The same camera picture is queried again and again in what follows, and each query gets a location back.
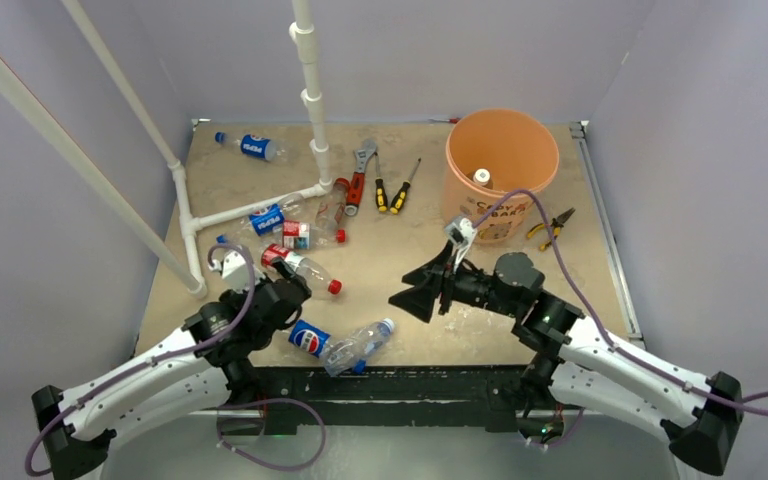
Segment gold red label bottle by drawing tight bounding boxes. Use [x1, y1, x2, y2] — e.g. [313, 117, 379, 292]
[471, 168, 492, 188]

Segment yellow handled pliers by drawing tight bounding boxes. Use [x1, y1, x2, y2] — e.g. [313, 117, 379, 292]
[526, 208, 576, 252]

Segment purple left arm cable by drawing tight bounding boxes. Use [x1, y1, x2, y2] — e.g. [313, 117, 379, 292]
[24, 243, 327, 478]

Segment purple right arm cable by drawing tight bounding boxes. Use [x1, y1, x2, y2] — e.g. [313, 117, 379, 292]
[473, 189, 768, 419]

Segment Pepsi bottle far corner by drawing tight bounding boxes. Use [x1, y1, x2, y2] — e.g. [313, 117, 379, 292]
[214, 131, 288, 163]

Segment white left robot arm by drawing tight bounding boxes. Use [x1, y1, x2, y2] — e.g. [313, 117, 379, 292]
[25, 260, 312, 479]

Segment yellow black screwdriver right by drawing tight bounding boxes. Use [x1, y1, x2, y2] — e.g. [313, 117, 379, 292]
[389, 158, 422, 215]

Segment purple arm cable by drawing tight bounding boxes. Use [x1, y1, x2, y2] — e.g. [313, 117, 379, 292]
[24, 243, 327, 478]
[473, 189, 768, 419]

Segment yellow black screwdriver left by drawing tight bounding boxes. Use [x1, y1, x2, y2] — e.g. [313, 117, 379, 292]
[374, 154, 389, 213]

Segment white PVC pipe frame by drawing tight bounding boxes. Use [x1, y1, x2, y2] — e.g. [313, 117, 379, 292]
[0, 0, 334, 299]

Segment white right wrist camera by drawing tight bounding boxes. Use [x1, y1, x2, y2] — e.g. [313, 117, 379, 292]
[443, 215, 477, 272]

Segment orange plastic bin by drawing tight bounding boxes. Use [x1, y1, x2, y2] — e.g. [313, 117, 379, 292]
[440, 108, 560, 245]

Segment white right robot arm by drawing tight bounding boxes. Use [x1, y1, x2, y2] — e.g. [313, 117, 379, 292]
[388, 244, 743, 476]

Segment red label bottle near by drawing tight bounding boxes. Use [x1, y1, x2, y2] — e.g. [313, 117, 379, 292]
[260, 244, 342, 298]

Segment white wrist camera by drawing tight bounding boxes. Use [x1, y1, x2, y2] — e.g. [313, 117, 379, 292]
[443, 215, 477, 272]
[209, 250, 267, 293]

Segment red blue screwdriver far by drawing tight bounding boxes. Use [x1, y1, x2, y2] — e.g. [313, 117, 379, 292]
[428, 117, 460, 124]

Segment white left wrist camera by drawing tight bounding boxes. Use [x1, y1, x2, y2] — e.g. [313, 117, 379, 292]
[209, 250, 267, 293]

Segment red handled adjustable wrench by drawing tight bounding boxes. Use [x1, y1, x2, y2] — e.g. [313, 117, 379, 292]
[345, 138, 378, 216]

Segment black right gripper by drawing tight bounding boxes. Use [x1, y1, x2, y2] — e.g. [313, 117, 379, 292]
[389, 240, 520, 322]

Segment Pepsi bottle front edge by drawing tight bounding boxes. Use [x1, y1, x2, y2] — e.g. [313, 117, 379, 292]
[288, 320, 367, 377]

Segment yellow black screwdriver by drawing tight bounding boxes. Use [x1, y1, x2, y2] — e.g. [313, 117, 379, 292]
[374, 154, 389, 213]
[389, 158, 422, 215]

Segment clear bottle blue white cap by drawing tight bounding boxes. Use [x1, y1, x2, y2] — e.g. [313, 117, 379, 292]
[320, 318, 396, 377]

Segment black aluminium base frame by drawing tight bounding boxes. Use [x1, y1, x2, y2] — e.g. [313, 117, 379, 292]
[102, 360, 630, 439]

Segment red label bottle middle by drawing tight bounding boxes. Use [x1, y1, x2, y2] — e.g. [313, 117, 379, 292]
[280, 220, 347, 250]

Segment clear bottle red open cap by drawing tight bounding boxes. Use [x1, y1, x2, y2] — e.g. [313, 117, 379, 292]
[315, 178, 350, 234]

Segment Pepsi bottle by pipe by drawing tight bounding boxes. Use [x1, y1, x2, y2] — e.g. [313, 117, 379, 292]
[216, 193, 306, 247]

